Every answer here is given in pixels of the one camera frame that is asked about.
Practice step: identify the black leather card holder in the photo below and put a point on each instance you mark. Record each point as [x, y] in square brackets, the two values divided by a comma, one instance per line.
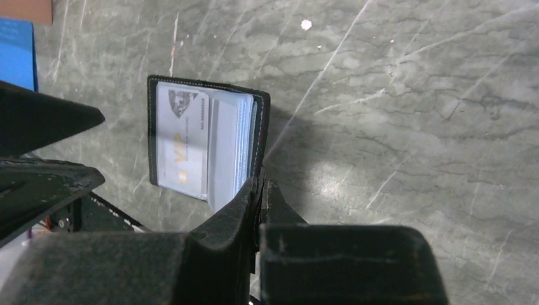
[237, 133]

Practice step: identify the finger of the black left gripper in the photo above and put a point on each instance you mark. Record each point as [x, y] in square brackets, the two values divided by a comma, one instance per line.
[32, 120]
[33, 188]

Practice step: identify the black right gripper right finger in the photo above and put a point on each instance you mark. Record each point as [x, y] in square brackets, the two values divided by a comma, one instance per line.
[304, 263]

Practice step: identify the white VIP card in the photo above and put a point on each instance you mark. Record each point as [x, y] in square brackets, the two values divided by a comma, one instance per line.
[182, 139]

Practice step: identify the orange mesh file organizer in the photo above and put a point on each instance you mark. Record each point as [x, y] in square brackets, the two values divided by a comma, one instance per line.
[37, 11]

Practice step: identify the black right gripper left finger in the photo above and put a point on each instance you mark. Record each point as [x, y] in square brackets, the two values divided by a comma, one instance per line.
[210, 264]

